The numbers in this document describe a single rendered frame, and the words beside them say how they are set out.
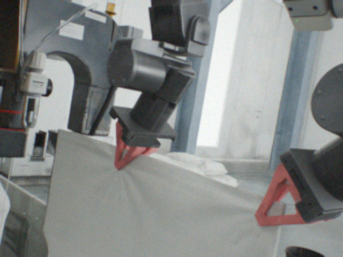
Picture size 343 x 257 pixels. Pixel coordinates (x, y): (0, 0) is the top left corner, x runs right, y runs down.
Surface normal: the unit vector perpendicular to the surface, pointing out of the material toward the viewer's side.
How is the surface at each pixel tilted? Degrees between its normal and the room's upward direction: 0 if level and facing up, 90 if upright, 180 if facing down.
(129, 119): 30
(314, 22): 150
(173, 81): 112
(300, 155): 46
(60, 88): 90
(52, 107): 90
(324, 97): 80
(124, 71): 90
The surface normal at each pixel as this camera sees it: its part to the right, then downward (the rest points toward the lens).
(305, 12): -0.50, 0.81
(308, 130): -0.71, -0.07
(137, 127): 0.50, -0.77
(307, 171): 0.59, -0.57
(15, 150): 0.69, 0.15
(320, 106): -0.79, -0.28
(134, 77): 0.56, 0.55
